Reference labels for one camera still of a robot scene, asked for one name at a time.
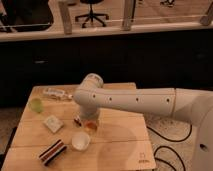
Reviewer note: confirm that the striped brown black box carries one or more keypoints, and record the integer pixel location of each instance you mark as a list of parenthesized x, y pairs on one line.
[(52, 152)]

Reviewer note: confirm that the pale square sponge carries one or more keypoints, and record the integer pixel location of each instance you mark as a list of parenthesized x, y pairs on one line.
[(53, 123)]

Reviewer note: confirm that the black white rectangular box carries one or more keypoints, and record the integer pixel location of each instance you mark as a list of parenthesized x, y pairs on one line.
[(77, 121)]

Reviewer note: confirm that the green plastic cup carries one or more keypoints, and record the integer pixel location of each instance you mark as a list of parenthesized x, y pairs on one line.
[(36, 105)]

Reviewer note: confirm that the white paper cup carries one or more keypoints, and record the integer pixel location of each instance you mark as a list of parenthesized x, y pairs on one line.
[(80, 141)]

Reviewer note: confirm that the wooden folding table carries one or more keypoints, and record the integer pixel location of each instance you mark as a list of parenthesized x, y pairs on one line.
[(121, 142)]

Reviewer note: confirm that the small orange apple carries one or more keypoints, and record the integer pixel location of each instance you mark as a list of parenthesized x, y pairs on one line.
[(90, 126)]

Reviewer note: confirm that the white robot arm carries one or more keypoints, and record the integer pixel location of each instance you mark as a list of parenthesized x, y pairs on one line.
[(186, 105)]

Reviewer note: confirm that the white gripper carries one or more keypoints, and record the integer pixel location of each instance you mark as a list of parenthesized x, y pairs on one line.
[(89, 114)]

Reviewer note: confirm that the clear plastic bottle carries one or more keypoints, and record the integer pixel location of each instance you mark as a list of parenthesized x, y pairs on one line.
[(58, 94)]

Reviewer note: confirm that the black office chair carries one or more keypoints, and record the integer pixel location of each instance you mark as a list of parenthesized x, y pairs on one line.
[(91, 15)]

